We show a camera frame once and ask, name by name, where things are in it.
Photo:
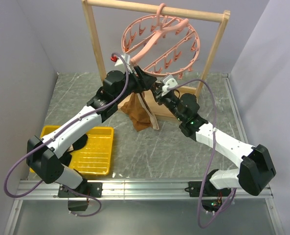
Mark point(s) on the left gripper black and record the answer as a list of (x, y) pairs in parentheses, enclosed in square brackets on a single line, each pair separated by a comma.
[(144, 82)]

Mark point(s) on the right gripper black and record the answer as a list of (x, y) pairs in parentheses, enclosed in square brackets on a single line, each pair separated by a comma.
[(158, 93)]

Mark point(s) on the brown underwear beige waistband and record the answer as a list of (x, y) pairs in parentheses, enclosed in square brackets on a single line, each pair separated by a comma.
[(140, 113)]

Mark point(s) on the pink round clip hanger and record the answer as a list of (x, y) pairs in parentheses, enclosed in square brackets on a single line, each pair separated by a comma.
[(162, 44)]

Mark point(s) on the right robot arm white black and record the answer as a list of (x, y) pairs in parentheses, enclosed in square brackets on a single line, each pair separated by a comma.
[(254, 166)]

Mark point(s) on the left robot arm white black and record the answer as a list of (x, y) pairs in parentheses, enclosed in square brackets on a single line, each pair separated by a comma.
[(45, 153)]

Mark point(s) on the black underwear in tray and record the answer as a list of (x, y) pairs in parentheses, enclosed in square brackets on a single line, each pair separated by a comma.
[(79, 144)]

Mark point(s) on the yellow plastic tray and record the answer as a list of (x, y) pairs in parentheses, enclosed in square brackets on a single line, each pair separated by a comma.
[(95, 157)]

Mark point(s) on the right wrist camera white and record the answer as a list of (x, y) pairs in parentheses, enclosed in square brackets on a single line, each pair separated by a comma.
[(168, 84)]

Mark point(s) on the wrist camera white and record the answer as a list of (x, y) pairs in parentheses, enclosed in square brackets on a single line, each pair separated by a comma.
[(168, 84), (121, 62)]

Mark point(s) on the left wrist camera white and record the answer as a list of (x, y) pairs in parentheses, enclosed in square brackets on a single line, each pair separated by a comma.
[(121, 62)]

